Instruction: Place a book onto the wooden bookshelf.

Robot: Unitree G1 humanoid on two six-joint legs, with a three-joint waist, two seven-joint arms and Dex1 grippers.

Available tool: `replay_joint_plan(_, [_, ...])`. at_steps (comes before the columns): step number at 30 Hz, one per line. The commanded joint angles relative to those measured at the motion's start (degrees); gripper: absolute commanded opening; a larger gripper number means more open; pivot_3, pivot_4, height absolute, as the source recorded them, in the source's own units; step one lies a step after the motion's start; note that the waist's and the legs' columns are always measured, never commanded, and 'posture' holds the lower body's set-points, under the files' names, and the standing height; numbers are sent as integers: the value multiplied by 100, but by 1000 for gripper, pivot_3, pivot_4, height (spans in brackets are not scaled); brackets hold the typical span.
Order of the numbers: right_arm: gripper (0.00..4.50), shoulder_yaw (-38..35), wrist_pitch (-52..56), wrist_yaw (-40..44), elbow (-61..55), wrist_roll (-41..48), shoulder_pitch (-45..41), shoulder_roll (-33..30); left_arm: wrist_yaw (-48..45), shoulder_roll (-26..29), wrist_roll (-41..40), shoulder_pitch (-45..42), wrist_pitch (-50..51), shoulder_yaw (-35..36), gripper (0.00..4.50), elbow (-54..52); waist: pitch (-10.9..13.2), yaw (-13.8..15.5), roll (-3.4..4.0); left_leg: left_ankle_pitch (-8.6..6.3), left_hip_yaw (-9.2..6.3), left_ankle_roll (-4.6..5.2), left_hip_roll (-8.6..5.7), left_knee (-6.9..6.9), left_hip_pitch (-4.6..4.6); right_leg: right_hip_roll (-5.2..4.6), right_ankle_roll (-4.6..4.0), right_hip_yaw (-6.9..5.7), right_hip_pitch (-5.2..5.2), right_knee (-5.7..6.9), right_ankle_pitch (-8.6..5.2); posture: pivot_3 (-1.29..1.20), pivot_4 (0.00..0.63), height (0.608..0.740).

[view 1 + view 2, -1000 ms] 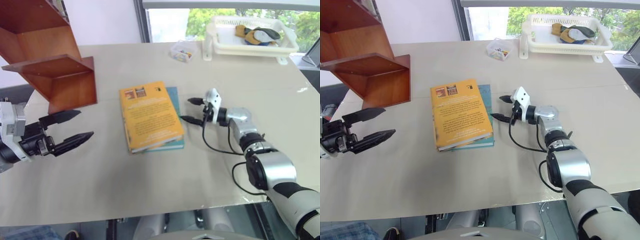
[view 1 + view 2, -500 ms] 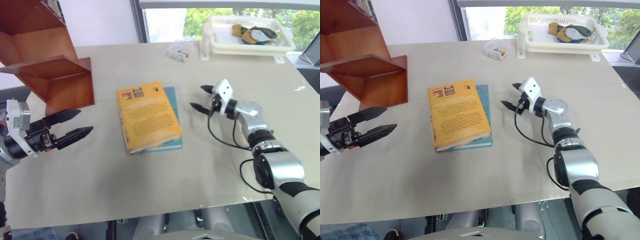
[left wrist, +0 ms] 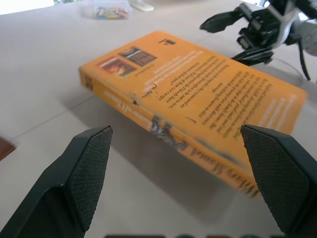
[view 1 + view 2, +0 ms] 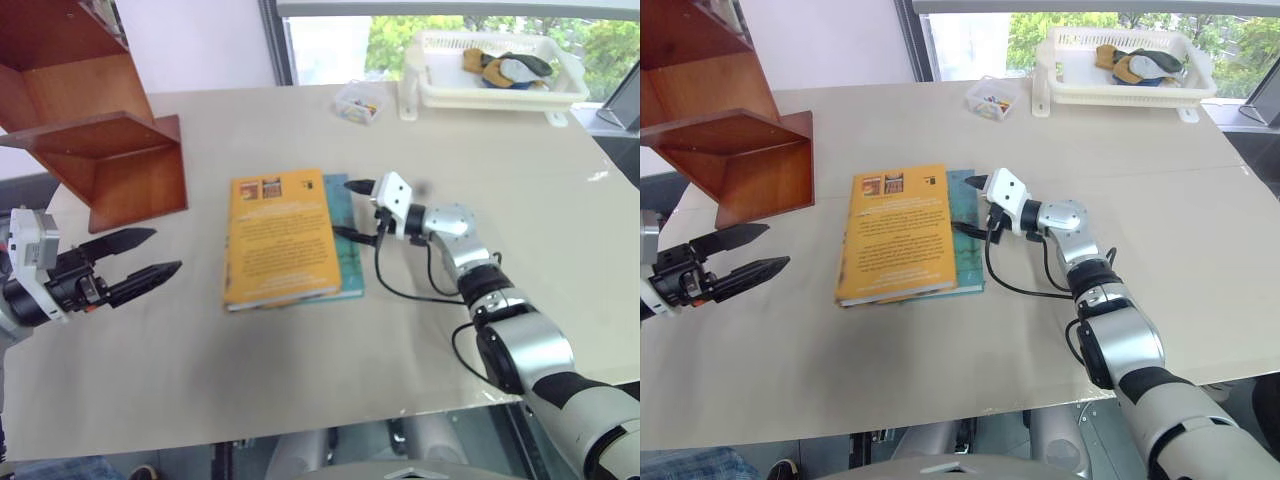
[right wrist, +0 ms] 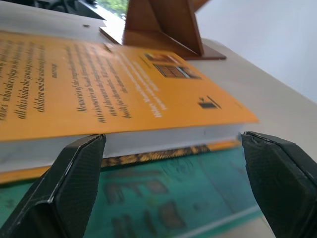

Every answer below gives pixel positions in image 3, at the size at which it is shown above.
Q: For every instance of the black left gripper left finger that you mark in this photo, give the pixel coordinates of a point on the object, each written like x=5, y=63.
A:
x=74, y=178

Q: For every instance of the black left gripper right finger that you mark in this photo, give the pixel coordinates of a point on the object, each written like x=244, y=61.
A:
x=280, y=173

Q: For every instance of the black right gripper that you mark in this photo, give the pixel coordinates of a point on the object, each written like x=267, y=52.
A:
x=260, y=27

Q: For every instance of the orange paperback book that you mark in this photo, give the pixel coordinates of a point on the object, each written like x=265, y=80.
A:
x=198, y=86

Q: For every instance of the brown wooden bookshelf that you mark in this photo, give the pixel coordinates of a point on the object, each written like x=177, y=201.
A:
x=5, y=148

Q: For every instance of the white flat object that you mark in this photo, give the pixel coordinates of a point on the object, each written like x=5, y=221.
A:
x=143, y=6

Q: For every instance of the clear box of colourful pieces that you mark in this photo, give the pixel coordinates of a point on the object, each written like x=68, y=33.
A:
x=111, y=11

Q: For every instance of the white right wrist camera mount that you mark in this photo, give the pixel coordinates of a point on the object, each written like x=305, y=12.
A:
x=288, y=24

